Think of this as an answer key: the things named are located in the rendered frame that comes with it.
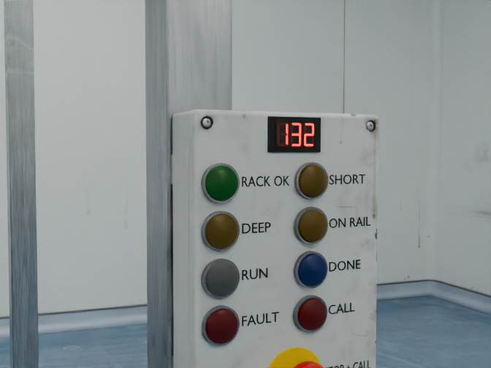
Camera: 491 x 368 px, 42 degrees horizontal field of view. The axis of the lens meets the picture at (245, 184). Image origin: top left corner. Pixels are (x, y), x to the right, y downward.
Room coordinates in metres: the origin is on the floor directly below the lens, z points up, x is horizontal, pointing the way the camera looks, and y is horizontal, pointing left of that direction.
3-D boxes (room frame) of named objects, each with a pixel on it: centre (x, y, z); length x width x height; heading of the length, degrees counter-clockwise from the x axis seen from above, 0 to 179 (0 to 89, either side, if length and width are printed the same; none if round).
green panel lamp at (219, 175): (0.48, 0.02, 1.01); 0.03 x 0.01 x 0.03; 116
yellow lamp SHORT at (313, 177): (0.52, -0.05, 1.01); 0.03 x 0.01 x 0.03; 116
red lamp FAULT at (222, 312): (0.48, 0.02, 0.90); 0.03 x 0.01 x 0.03; 116
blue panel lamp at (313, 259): (0.52, -0.05, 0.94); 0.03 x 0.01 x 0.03; 116
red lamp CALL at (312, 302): (0.52, -0.05, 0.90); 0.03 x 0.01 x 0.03; 116
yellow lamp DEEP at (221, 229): (0.48, 0.02, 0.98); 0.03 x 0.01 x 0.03; 116
